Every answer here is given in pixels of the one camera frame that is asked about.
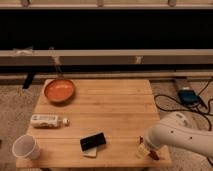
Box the black eraser block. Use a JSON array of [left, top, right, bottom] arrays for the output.
[[80, 133, 106, 151]]

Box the grey metal rail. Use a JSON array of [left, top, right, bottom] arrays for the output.
[[0, 49, 213, 65]]

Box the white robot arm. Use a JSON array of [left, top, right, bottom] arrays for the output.
[[137, 112, 213, 158]]

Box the red brown marker pen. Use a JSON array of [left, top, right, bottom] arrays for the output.
[[139, 135, 160, 161]]

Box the white ceramic cup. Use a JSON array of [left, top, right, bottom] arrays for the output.
[[12, 134, 40, 160]]

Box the wooden table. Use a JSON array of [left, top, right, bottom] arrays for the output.
[[16, 79, 171, 168]]

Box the orange frying pan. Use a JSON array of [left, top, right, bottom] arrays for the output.
[[44, 47, 75, 104]]

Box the blue power adapter box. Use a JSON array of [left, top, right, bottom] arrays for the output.
[[178, 89, 199, 105]]

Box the black cable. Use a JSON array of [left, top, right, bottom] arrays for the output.
[[153, 77, 213, 168]]

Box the white plastic bottle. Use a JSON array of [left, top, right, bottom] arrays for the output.
[[30, 114, 70, 129]]

